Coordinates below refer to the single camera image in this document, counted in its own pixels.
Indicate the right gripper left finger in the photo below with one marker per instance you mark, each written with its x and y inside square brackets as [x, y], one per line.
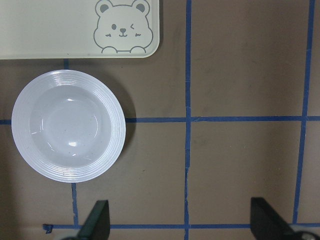
[97, 224]

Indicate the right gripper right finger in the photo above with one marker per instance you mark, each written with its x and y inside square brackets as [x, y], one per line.
[266, 223]

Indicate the white round plate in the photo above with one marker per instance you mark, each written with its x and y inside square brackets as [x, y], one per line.
[68, 126]

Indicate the cream bear tray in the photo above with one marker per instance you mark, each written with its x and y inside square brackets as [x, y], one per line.
[74, 29]

